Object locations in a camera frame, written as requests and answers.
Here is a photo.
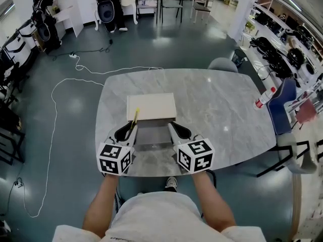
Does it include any black mesh wastebasket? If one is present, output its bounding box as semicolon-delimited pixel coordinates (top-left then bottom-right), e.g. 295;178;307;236
231;48;247;68

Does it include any pile of black gear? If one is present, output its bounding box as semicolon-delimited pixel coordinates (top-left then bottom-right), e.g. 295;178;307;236
249;36;293;78

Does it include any black helmet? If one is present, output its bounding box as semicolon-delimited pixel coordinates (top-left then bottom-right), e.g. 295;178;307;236
287;48;305;70

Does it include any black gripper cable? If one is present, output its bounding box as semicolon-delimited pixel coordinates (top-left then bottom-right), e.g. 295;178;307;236
114;185;122;214
208;170;218;189

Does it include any long white floor cable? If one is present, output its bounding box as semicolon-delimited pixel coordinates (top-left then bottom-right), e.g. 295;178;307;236
24;55;164;218

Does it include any black metal frame chair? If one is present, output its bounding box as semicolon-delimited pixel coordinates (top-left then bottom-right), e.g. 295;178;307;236
0;104;26;165

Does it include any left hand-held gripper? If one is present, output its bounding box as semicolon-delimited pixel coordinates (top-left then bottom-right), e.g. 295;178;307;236
96;121;139;177

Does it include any white metal shelf rack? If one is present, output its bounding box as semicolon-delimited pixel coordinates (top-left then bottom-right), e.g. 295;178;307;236
242;0;323;90

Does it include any grey chair with black legs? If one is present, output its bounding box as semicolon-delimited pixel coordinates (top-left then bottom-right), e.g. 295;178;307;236
257;132;318;178

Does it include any power strip with black cable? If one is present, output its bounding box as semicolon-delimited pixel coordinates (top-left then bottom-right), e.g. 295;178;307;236
0;177;25;216

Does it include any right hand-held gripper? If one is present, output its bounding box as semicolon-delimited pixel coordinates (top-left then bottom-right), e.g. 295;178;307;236
167;120;216;174

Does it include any white drawer box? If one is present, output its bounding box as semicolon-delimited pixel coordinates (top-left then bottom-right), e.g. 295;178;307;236
126;92;177;151

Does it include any person's white t-shirt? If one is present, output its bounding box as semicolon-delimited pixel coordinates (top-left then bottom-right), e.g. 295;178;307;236
51;192;265;242

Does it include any blue chair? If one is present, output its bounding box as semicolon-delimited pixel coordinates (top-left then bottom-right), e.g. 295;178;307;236
266;78;298;136

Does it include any white open shelf unit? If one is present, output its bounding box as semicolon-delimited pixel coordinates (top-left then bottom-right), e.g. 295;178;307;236
41;0;84;38

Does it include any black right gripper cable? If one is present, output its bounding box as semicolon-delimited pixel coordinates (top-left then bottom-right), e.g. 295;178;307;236
208;170;218;189

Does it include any person's left forearm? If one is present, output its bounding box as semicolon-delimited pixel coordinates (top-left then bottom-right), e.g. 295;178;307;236
82;172;121;239

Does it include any clear bottle with red label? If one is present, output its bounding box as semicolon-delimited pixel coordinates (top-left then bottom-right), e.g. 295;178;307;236
253;86;277;110

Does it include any white ornate side table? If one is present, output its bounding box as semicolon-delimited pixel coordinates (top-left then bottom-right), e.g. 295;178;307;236
115;0;139;25

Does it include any person's right forearm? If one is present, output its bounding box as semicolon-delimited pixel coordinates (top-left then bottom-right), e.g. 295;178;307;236
190;170;237;233

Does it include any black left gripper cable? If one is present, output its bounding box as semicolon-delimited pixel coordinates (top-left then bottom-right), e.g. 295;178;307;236
114;185;122;214

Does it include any person's right white shoe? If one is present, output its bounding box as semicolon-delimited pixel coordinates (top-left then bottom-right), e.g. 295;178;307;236
165;176;178;193

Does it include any grey round-back chair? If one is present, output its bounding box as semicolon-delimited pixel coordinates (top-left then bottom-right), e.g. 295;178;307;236
207;57;239;73

